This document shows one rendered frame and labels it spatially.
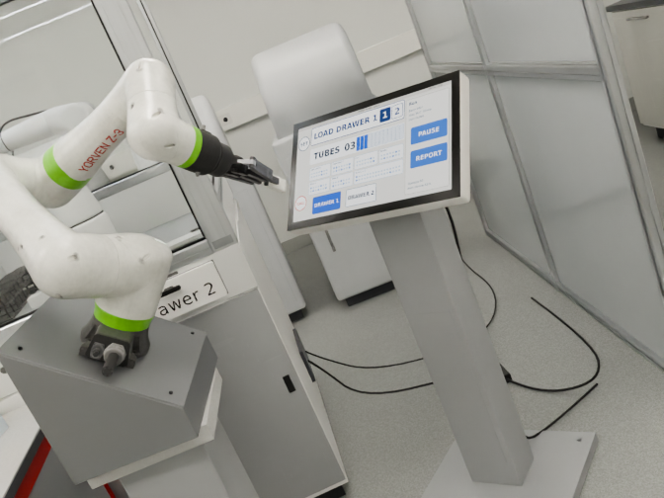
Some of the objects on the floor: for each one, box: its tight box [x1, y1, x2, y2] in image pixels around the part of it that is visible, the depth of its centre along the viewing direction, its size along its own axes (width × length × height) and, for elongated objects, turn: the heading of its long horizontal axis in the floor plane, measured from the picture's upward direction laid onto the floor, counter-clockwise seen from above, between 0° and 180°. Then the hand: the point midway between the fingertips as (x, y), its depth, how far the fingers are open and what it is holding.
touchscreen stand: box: [370, 208, 599, 498], centre depth 186 cm, size 50×45×102 cm
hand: (274, 182), depth 164 cm, fingers closed
